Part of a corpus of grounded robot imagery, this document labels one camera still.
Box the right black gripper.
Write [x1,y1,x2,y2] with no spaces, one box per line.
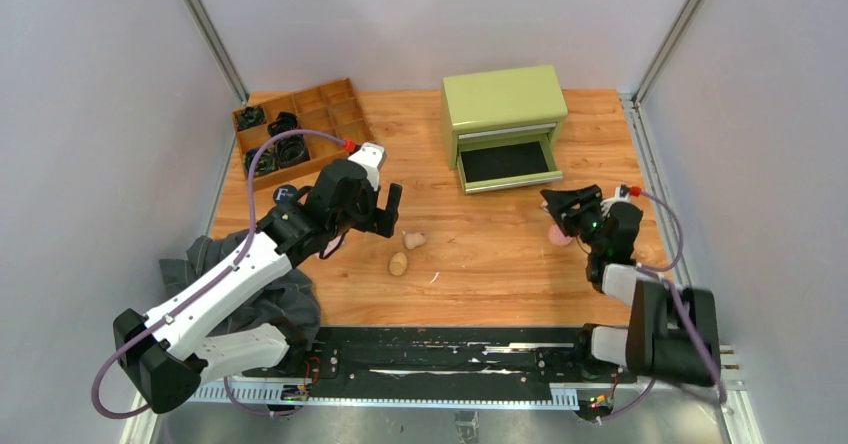
[540,185,608,253]

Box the green metal drawer box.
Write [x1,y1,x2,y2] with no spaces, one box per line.
[440,65,568,194]

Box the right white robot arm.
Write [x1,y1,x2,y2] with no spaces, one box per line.
[541,185,720,387]

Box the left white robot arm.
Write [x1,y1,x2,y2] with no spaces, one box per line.
[107,144,402,414]

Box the pink round powder puff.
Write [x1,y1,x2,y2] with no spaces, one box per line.
[547,225,573,247]

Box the pink rectangular card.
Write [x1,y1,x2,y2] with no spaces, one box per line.
[318,234,346,260]

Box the round navy compact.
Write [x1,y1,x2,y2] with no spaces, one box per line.
[272,184,299,205]

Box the brown compartment tray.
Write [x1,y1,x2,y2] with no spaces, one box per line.
[231,77,380,193]

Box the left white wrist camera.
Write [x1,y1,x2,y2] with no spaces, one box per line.
[348,142,387,191]

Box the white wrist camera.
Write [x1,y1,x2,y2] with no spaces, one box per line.
[602,184,630,205]
[348,142,387,191]

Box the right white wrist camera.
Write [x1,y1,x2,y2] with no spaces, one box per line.
[602,184,630,205]

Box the black hair tie lower-middle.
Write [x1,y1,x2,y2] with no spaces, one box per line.
[274,134,311,169]

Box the black hair tie bottom-left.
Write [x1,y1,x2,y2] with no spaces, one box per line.
[243,147,280,179]

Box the black hair tie middle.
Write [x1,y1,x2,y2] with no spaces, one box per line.
[267,112,301,140]

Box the black hair tie top-left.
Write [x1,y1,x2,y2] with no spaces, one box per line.
[236,105,268,132]

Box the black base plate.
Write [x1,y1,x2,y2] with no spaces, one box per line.
[308,326,637,403]

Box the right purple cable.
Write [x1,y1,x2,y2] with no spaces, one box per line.
[625,185,730,422]

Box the purple cable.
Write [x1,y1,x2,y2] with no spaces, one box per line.
[90,128,359,421]
[625,185,730,422]

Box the left aluminium frame post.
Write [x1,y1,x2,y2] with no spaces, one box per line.
[183,0,250,105]

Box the aluminium frame post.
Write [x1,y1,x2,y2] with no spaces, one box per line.
[183,0,250,105]
[631,0,704,107]

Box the right aluminium frame post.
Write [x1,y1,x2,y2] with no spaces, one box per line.
[631,0,704,107]

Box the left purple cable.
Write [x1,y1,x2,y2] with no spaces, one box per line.
[90,128,359,421]

